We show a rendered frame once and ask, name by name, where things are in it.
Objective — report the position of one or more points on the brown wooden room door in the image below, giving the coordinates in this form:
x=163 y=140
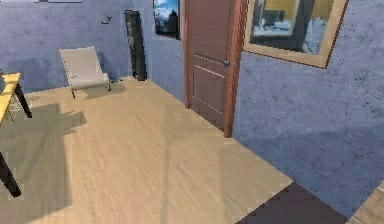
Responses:
x=209 y=63

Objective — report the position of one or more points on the dark floor mat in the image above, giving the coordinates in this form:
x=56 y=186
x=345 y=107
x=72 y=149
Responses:
x=293 y=206

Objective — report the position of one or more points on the light wood framed picture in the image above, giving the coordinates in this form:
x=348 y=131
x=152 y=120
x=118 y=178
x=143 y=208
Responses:
x=293 y=30

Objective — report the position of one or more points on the tall black speaker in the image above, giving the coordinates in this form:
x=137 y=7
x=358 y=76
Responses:
x=135 y=45

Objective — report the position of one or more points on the dark framed landscape picture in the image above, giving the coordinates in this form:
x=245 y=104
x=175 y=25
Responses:
x=166 y=16

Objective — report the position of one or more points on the round grey door knob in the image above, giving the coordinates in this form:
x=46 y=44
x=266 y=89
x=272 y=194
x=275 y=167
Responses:
x=226 y=63

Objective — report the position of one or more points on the yellow table with black legs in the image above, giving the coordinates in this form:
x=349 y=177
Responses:
x=8 y=90

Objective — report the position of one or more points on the beige lounge chair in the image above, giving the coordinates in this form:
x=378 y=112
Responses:
x=83 y=68

